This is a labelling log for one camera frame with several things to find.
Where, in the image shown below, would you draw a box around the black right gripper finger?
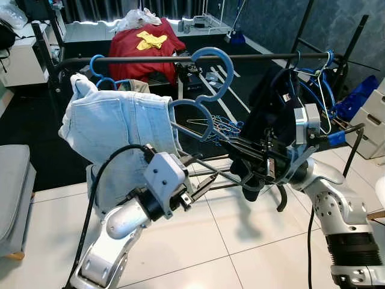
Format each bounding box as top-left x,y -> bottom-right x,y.
224,137 -> 268,156
232,148 -> 268,164

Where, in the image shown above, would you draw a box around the light blue denim shorts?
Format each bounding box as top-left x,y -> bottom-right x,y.
58,74 -> 184,214

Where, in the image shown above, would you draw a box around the blue plastic hanger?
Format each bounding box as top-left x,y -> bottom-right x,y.
88,54 -> 133,91
298,51 -> 347,121

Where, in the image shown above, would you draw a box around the white plastic hanger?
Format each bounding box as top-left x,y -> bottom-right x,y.
304,51 -> 337,136

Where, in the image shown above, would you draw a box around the black polo shirt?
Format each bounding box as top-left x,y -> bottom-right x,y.
229,66 -> 304,202

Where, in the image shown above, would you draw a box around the black equipment box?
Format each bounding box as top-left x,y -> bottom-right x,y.
177,63 -> 202,91

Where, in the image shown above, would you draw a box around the white drawer unit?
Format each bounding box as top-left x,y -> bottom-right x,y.
349,78 -> 385,160

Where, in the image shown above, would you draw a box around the blue cloth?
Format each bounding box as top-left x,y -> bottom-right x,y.
334,75 -> 380,118

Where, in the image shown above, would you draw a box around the blue broom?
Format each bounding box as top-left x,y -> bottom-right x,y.
226,0 -> 248,44

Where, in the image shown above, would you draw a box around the black metal clothes rack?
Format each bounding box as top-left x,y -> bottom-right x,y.
33,21 -> 350,193

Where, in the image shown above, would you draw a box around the red cloth with yellow star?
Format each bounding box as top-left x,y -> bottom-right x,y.
108,19 -> 186,85

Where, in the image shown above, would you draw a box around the black metal pole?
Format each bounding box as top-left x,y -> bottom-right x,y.
289,0 -> 369,76

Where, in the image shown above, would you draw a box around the white plastic bag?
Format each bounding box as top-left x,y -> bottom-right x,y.
114,9 -> 162,32

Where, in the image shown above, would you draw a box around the black curtain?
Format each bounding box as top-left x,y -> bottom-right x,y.
60,0 -> 241,25

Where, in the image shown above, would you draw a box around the white cabinet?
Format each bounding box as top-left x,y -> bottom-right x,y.
0,0 -> 64,88

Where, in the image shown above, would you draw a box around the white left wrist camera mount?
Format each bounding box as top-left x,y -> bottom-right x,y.
143,152 -> 188,211

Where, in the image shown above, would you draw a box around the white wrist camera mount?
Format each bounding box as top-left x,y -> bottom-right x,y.
143,152 -> 188,211
293,104 -> 324,181

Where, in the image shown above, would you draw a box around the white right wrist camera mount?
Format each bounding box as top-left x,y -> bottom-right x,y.
293,104 -> 324,181

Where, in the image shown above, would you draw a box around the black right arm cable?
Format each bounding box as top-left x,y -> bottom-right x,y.
307,123 -> 366,289

